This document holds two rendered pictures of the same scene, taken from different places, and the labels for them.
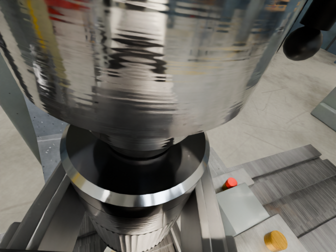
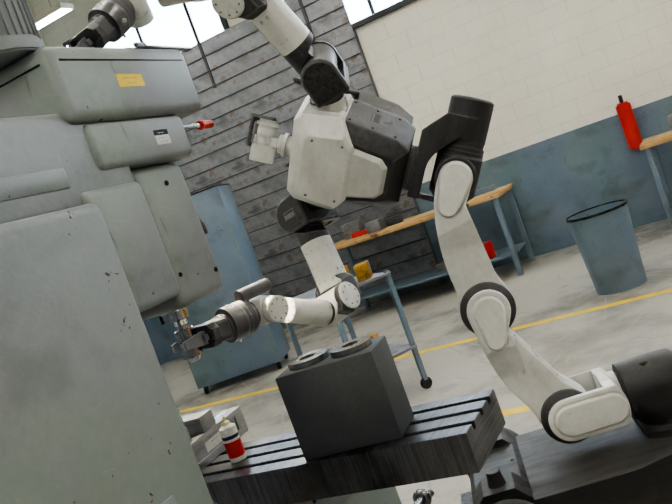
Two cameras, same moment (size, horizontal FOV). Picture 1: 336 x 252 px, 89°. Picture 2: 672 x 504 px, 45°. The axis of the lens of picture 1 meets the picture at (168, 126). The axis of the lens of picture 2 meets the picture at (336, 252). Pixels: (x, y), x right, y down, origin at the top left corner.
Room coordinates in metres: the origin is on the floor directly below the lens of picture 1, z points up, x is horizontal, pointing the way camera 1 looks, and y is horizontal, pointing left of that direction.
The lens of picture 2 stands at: (0.76, 1.75, 1.43)
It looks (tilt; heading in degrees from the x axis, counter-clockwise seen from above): 4 degrees down; 236
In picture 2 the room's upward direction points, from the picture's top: 20 degrees counter-clockwise
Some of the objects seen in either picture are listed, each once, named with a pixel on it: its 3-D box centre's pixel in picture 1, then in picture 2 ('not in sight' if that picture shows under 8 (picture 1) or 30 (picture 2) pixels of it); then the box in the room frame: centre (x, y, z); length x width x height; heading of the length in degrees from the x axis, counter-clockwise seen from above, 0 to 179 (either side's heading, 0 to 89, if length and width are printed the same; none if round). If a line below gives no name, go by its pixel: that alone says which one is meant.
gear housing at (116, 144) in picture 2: not in sight; (104, 157); (0.08, 0.03, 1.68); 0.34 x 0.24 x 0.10; 29
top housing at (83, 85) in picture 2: not in sight; (91, 101); (0.05, 0.02, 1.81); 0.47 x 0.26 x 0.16; 29
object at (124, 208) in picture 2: not in sight; (92, 261); (0.21, 0.10, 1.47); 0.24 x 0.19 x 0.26; 119
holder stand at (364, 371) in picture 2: not in sight; (344, 394); (-0.11, 0.34, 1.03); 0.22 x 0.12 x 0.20; 126
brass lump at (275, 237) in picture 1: (275, 241); not in sight; (0.08, -0.18, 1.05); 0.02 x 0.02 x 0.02
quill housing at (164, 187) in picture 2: not in sight; (148, 242); (0.04, 0.01, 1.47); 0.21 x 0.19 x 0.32; 119
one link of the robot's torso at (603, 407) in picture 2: not in sight; (582, 404); (-0.81, 0.30, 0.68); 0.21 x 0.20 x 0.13; 137
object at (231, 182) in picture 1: (229, 185); not in sight; (0.15, -0.12, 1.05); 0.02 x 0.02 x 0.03
